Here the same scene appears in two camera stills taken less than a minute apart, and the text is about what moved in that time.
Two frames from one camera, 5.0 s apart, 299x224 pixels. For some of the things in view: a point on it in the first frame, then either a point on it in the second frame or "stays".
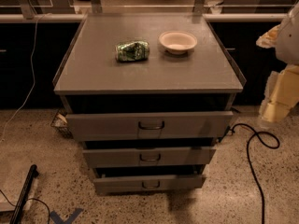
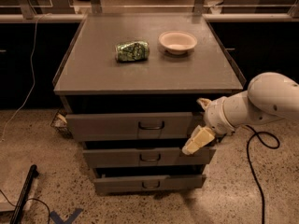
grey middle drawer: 147,157 stays
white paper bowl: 177,42 stays
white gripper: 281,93 to 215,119
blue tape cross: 56,218 stays
